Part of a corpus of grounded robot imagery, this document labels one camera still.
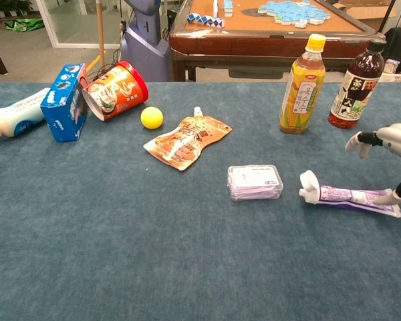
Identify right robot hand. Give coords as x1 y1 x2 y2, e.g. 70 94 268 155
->
344 120 401 207

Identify purple white toothpaste tube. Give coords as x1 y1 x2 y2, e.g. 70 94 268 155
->
299 185 401 219

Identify white basket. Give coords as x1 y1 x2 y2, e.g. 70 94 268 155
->
379 71 401 84

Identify dark tea bottle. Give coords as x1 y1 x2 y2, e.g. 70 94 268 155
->
327 38 386 130

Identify small printed carton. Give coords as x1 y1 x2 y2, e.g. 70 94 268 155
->
384 58 401 74

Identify yellow capped tea bottle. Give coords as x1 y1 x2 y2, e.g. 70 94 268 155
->
279 33 327 135

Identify black slanted pole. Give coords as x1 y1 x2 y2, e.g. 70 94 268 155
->
378 0 397 33

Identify cardboard box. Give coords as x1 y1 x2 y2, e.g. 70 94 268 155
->
332 0 397 19

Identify clear plastic card box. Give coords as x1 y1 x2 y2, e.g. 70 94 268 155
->
227 164 285 202

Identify blue mahjong tile pile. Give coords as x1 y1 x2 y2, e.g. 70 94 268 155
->
257 0 331 29

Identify brown mahjong table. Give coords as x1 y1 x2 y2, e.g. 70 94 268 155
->
168 0 387 83

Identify orange spouted drink pouch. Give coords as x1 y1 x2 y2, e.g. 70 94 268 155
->
142 106 233 172

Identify blue white snake puzzle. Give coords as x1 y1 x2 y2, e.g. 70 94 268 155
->
186 12 225 28

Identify yellow ball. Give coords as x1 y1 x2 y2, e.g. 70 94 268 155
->
140 106 164 130

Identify red orange noodle cup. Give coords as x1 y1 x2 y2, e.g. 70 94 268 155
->
82 60 150 122

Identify wooden pole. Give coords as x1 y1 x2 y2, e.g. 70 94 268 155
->
96 0 106 68

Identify blue cookie box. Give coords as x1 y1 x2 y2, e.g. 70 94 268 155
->
39 62 90 143

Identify white lotion bottle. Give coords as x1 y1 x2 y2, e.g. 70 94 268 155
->
0 87 51 140

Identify green bag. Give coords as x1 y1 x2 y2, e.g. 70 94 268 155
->
5 18 45 33

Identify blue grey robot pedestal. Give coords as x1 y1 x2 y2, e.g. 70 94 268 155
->
120 0 171 83

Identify black floor cables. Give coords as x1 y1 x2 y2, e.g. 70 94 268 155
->
86 48 123 81

